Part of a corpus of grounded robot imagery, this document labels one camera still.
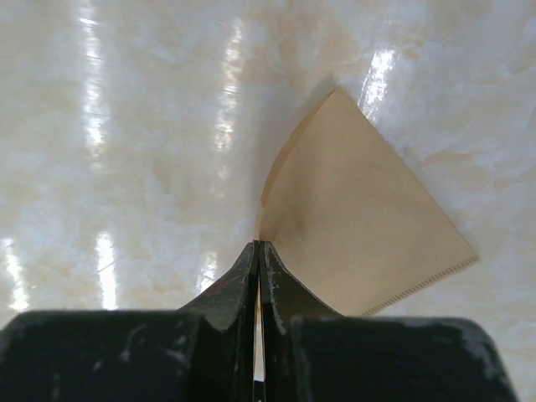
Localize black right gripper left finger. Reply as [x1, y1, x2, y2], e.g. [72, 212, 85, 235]
[1, 243, 256, 401]

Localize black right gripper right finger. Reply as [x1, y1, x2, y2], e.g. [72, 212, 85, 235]
[259, 242, 517, 401]

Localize brown paper filter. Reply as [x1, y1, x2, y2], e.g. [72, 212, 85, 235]
[257, 89, 478, 316]

